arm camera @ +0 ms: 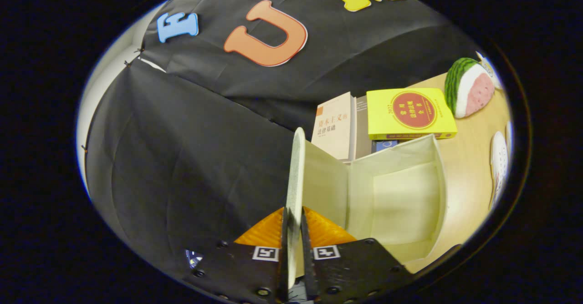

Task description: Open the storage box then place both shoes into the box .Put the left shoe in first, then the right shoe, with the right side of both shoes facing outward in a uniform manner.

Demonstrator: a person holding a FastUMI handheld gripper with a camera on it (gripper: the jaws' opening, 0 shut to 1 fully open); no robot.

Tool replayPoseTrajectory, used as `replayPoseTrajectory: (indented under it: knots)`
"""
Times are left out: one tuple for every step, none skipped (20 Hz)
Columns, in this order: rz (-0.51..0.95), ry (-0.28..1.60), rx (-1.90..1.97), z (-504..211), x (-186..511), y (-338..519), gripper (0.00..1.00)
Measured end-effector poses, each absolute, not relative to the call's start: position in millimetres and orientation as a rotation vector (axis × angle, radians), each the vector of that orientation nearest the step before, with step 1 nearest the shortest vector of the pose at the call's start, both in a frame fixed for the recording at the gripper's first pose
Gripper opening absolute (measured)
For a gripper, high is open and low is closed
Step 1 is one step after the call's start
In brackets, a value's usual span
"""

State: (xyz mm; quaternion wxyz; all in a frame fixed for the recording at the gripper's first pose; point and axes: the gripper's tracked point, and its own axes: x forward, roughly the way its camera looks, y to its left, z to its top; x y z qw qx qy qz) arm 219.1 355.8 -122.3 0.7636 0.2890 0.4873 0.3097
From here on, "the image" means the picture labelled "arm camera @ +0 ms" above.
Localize yellow book with red circle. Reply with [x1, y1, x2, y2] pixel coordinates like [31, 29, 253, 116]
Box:
[366, 88, 458, 140]

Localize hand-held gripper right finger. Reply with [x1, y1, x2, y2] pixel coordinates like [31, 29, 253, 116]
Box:
[300, 207, 414, 304]

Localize white plush toy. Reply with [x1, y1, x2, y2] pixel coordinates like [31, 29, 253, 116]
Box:
[476, 51, 502, 91]

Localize cream fabric storage box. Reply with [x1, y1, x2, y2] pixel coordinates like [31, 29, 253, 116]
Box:
[285, 127, 448, 277]

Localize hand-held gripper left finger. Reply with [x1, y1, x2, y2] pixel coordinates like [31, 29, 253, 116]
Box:
[181, 207, 289, 304]

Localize blue book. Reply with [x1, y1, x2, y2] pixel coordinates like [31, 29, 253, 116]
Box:
[371, 139, 399, 154]

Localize watermelon slice plush toy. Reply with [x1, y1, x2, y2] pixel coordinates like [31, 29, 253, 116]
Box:
[444, 57, 496, 119]

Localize beige book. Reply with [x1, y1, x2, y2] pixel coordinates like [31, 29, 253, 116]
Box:
[311, 91, 358, 161]

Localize grey book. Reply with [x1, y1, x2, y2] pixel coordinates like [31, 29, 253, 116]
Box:
[356, 96, 370, 160]

